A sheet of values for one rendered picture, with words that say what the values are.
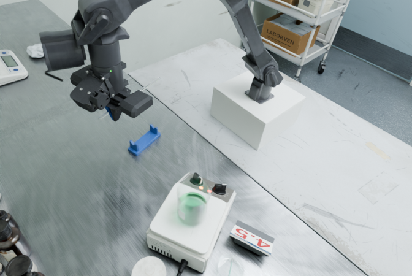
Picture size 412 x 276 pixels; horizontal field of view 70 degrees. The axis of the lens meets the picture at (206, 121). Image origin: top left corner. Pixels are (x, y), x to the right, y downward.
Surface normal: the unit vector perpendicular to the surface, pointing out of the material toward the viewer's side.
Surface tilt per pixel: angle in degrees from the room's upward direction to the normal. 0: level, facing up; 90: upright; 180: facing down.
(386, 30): 90
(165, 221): 0
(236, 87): 2
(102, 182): 0
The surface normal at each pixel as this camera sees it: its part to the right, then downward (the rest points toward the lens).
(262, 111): 0.11, -0.74
